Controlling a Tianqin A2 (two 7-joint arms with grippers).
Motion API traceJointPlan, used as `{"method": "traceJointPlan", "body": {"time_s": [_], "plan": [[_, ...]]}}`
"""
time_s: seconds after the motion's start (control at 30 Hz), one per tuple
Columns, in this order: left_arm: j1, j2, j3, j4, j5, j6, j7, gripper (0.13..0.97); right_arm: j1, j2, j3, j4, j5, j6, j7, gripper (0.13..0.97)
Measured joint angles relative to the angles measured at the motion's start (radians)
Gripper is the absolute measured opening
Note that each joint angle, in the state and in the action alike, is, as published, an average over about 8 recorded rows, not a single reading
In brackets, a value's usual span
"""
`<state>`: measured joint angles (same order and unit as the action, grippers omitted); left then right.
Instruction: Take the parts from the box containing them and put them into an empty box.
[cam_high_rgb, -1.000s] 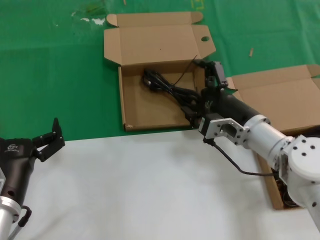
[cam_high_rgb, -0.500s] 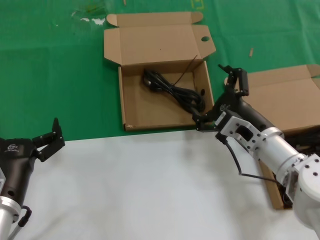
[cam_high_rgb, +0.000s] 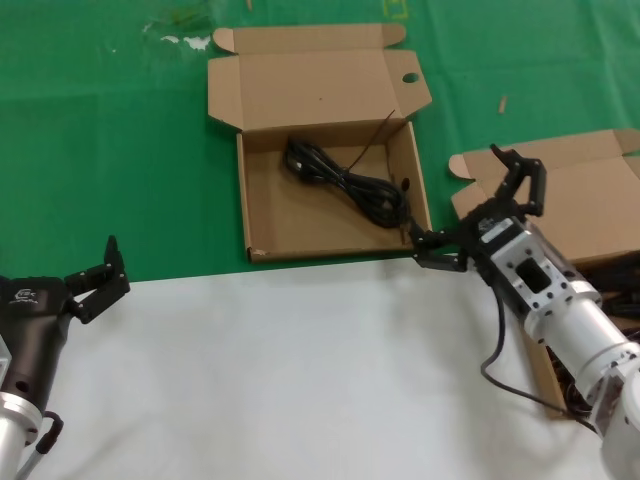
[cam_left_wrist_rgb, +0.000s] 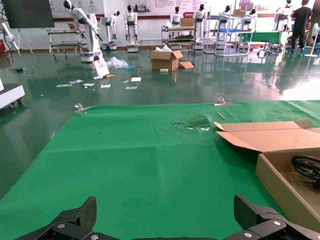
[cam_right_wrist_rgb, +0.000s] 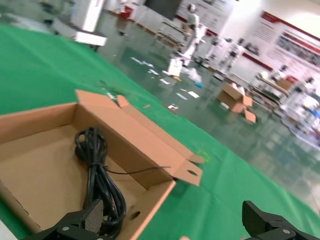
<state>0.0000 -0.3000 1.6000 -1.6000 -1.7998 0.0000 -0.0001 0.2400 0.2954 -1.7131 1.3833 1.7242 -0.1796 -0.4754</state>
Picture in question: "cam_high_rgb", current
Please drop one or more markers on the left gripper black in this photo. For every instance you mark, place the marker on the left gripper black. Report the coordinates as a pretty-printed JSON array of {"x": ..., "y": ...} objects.
[{"x": 30, "y": 322}]

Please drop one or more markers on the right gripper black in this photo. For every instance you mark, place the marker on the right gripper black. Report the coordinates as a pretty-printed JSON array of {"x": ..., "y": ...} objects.
[{"x": 487, "y": 217}]

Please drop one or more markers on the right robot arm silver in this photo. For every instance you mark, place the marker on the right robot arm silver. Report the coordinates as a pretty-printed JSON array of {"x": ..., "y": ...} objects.
[{"x": 590, "y": 345}]

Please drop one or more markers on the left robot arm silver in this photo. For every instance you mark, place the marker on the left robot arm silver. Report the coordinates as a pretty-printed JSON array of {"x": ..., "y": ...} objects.
[{"x": 15, "y": 432}]

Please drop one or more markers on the cardboard box with lid hole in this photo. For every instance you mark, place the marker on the cardboard box with lid hole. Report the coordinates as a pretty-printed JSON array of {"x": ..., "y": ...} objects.
[{"x": 310, "y": 100}]

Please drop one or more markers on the short flat wooden stick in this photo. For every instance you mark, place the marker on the short flat wooden stick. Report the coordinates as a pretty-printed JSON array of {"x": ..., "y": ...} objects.
[{"x": 503, "y": 105}]

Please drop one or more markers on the green table cloth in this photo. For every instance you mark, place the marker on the green table cloth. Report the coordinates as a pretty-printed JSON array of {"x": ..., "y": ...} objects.
[{"x": 100, "y": 150}]

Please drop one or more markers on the black zip tie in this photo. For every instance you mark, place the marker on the black zip tie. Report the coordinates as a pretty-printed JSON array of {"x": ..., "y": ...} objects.
[{"x": 372, "y": 141}]

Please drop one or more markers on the right wrist camera mount silver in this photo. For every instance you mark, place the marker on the right wrist camera mount silver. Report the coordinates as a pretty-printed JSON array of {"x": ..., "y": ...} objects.
[{"x": 530, "y": 255}]

